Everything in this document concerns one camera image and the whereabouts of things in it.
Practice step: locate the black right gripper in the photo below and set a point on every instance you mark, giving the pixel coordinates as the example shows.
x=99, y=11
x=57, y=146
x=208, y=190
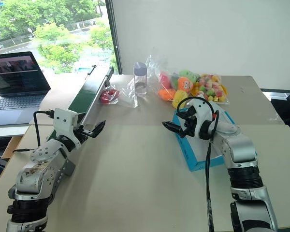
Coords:
x=191, y=125

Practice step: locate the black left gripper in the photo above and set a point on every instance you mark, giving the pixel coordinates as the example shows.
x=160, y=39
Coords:
x=80, y=137

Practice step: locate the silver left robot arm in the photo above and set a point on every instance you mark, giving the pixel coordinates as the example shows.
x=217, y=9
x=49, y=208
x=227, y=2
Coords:
x=36, y=174

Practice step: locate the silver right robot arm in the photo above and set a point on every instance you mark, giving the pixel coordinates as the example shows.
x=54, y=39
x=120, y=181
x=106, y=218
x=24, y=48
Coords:
x=241, y=149

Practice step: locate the green conveyor belt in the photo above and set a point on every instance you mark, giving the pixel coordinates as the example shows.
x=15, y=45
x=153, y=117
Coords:
x=87, y=96

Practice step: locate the blue cardboard box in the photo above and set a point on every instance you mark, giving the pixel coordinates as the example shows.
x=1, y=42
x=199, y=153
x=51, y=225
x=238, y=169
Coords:
x=191, y=154

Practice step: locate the yellow plush toy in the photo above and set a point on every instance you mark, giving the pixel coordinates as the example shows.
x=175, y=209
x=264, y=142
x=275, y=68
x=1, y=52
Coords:
x=179, y=97

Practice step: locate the plain orange plush toy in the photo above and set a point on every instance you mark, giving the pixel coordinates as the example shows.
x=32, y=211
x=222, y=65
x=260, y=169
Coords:
x=166, y=94

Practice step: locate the orange plush toy with face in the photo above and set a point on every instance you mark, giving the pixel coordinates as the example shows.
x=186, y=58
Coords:
x=185, y=84

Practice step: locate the red plush toy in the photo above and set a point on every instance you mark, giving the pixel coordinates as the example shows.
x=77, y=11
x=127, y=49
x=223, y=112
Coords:
x=165, y=80

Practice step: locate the bag of colourful candies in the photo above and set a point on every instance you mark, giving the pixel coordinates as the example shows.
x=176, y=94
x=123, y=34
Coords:
x=211, y=88

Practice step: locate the green plush toy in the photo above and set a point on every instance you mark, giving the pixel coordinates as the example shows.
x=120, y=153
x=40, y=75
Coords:
x=189, y=74

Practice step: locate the clear bottle with purple cap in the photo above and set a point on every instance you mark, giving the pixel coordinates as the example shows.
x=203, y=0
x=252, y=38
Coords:
x=140, y=82

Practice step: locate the clear plastic toy bag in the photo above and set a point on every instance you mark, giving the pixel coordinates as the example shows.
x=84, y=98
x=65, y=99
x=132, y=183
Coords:
x=157, y=67

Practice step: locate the dark open laptop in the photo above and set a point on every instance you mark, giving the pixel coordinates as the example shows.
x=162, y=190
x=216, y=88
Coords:
x=17, y=79

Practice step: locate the black side desk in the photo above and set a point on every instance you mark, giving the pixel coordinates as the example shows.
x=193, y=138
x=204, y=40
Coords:
x=285, y=113

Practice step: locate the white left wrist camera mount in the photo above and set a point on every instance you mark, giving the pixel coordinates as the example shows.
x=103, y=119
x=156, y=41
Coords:
x=64, y=119

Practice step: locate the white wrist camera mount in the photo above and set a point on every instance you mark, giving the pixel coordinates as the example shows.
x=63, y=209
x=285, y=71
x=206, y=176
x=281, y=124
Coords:
x=64, y=119
x=201, y=106

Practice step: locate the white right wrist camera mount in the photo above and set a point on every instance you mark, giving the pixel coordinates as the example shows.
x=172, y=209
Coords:
x=201, y=106

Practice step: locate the grey perforated metal bracket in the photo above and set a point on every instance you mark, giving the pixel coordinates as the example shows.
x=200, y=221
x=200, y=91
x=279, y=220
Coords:
x=68, y=168

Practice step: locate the dark window frame post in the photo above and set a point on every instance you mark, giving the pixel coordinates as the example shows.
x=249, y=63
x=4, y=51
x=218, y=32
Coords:
x=113, y=36

